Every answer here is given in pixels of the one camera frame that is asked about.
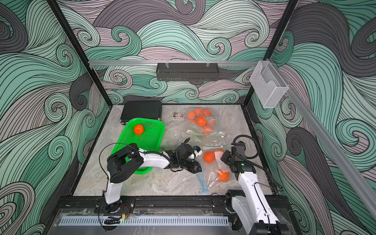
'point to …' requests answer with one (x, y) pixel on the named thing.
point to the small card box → (178, 115)
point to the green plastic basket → (149, 141)
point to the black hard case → (131, 110)
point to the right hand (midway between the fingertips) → (226, 154)
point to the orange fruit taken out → (138, 129)
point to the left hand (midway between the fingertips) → (202, 168)
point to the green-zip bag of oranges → (203, 129)
